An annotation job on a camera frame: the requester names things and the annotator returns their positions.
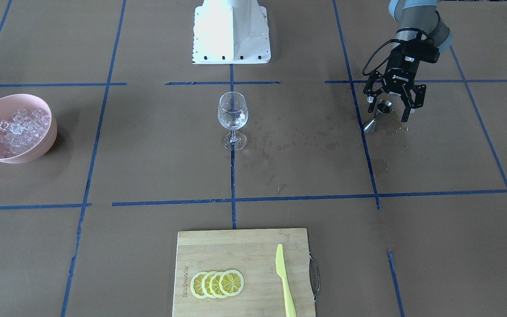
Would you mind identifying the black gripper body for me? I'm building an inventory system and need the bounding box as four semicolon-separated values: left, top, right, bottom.
370;39;439;97

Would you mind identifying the steel jigger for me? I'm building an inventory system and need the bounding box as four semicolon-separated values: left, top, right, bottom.
364;99;393;134

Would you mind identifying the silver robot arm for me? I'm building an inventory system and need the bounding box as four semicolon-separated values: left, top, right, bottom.
362;0;453;122

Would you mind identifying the clear wine glass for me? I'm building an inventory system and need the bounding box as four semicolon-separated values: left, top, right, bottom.
217;92;248;151

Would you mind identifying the clear ice cubes pile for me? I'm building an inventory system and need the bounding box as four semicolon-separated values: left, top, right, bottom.
0;108;51;159

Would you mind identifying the bamboo cutting board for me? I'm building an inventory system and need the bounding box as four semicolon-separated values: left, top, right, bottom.
172;228;316;317

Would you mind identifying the yellow plastic knife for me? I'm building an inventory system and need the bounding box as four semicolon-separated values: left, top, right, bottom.
275;243;297;317

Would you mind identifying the lemon slice one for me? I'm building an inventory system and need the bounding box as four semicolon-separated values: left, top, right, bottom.
219;269;245;296

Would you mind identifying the lemon slice two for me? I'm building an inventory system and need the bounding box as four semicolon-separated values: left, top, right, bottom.
209;271;228;299

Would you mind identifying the lemon slice three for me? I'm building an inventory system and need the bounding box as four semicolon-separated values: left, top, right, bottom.
201;271;218;298

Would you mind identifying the lemon slice four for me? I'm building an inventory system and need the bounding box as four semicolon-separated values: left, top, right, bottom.
191;271;208;299

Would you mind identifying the pink bowl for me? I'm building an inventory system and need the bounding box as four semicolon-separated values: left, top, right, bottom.
0;94;58;164

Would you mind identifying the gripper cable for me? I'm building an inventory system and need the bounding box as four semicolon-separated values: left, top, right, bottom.
362;39;400;77

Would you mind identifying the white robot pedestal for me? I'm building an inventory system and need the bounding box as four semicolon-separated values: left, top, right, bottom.
192;0;272;65

